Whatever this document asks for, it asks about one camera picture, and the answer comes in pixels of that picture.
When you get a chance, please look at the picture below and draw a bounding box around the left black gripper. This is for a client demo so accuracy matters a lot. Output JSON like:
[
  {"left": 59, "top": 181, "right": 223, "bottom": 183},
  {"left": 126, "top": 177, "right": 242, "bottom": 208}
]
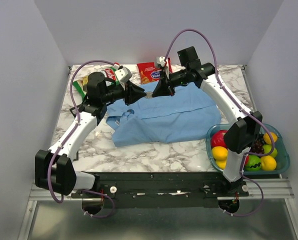
[{"left": 101, "top": 79, "right": 148, "bottom": 106}]

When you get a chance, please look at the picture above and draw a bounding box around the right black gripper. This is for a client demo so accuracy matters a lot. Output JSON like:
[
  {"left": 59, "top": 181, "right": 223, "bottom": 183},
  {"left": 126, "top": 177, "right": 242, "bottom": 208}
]
[{"left": 151, "top": 68, "right": 189, "bottom": 98}]

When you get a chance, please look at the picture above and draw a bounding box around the light blue shirt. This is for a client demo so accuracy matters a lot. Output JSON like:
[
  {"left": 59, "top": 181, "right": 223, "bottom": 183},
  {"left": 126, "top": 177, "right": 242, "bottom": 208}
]
[{"left": 106, "top": 83, "right": 222, "bottom": 147}]

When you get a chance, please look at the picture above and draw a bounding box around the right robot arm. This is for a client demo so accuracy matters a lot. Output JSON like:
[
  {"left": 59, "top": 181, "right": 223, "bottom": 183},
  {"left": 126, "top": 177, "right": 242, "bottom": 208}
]
[{"left": 152, "top": 46, "right": 263, "bottom": 196}]

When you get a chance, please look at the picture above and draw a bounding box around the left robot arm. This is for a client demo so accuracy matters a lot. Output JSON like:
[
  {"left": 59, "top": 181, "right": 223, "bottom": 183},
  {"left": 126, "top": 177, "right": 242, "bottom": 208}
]
[{"left": 35, "top": 67, "right": 146, "bottom": 198}]

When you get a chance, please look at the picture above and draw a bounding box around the red candy bag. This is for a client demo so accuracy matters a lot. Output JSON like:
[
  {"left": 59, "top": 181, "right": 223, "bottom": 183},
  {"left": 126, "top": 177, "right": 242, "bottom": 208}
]
[{"left": 136, "top": 57, "right": 162, "bottom": 85}]

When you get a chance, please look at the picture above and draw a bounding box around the green chips bag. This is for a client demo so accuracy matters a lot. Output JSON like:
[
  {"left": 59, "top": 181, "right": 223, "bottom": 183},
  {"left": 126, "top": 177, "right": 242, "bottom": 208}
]
[{"left": 72, "top": 67, "right": 119, "bottom": 99}]

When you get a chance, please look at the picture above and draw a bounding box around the red dragon fruit toy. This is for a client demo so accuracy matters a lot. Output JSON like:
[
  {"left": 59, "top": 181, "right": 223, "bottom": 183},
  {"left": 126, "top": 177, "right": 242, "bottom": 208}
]
[{"left": 210, "top": 130, "right": 227, "bottom": 148}]

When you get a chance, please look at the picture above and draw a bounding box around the yellow lemon upper left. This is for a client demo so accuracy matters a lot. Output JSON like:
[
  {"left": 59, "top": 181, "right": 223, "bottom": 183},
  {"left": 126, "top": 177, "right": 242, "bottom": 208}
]
[{"left": 211, "top": 146, "right": 228, "bottom": 162}]

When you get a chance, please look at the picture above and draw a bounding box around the yellow lemon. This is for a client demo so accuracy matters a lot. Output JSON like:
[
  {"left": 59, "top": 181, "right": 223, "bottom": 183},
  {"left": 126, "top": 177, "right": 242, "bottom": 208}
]
[
  {"left": 211, "top": 146, "right": 228, "bottom": 162},
  {"left": 263, "top": 132, "right": 278, "bottom": 145},
  {"left": 215, "top": 160, "right": 227, "bottom": 170},
  {"left": 260, "top": 155, "right": 277, "bottom": 171}
]

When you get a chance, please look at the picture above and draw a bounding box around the yellow lemon lower left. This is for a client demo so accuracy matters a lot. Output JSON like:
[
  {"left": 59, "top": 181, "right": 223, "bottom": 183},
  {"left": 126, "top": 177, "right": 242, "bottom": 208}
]
[{"left": 215, "top": 160, "right": 227, "bottom": 170}]

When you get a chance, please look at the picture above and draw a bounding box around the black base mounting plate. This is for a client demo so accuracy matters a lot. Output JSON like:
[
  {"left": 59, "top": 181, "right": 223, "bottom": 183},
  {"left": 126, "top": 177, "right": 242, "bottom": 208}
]
[{"left": 40, "top": 171, "right": 284, "bottom": 210}]

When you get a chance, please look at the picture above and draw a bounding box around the red apple toy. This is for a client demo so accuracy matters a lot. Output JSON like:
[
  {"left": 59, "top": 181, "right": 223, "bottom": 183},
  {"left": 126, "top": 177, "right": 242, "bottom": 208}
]
[{"left": 244, "top": 155, "right": 249, "bottom": 166}]

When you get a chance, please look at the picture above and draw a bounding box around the dark purple grape bunch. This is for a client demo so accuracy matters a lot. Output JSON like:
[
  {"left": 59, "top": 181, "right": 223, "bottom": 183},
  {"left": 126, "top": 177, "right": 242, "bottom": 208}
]
[{"left": 250, "top": 134, "right": 266, "bottom": 154}]

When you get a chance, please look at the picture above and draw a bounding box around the yellow lemon back right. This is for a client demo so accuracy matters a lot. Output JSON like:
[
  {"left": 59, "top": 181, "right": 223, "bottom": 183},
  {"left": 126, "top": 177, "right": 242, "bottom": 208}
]
[{"left": 263, "top": 132, "right": 278, "bottom": 145}]

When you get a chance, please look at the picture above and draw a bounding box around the green lime lower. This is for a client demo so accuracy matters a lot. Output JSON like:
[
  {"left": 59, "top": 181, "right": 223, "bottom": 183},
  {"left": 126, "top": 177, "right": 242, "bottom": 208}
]
[{"left": 244, "top": 155, "right": 262, "bottom": 172}]

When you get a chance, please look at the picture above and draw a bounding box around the green lime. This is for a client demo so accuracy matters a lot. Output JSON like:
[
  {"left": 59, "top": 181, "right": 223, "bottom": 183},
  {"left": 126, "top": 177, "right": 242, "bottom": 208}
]
[
  {"left": 262, "top": 144, "right": 278, "bottom": 158},
  {"left": 244, "top": 155, "right": 262, "bottom": 172}
]

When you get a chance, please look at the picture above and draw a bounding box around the green lime upper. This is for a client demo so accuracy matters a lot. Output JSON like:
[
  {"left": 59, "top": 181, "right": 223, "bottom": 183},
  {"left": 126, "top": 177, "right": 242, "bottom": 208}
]
[{"left": 262, "top": 144, "right": 278, "bottom": 158}]

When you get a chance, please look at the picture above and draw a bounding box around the teal plastic fruit container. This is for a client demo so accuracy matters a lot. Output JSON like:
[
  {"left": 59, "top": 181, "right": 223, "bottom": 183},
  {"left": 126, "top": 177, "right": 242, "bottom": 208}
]
[{"left": 205, "top": 124, "right": 290, "bottom": 177}]

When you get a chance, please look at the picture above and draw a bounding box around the yellow lemon front right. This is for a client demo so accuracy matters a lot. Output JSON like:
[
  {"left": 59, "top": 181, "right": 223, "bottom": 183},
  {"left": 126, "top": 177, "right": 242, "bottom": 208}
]
[{"left": 260, "top": 155, "right": 277, "bottom": 171}]

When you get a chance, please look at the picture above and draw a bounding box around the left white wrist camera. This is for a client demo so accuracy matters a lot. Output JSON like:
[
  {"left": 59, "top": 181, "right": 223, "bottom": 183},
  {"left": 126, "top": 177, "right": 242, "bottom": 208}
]
[{"left": 114, "top": 66, "right": 132, "bottom": 85}]

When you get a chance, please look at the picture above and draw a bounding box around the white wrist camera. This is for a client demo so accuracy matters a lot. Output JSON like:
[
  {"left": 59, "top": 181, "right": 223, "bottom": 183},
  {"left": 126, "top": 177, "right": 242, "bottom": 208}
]
[
  {"left": 155, "top": 56, "right": 170, "bottom": 77},
  {"left": 114, "top": 66, "right": 132, "bottom": 85}
]

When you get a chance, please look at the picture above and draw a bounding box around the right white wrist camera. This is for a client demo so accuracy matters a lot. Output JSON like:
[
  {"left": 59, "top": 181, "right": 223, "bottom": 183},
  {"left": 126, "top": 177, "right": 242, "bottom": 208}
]
[{"left": 155, "top": 56, "right": 170, "bottom": 77}]

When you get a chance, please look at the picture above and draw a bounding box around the black double frame stand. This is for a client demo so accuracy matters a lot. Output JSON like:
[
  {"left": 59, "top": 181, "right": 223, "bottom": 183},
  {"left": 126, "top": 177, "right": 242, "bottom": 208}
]
[{"left": 69, "top": 107, "right": 79, "bottom": 162}]

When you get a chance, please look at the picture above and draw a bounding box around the aluminium rail frame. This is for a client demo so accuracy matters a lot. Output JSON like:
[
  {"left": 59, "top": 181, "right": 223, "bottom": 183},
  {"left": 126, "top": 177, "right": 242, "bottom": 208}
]
[{"left": 16, "top": 178, "right": 298, "bottom": 240}]

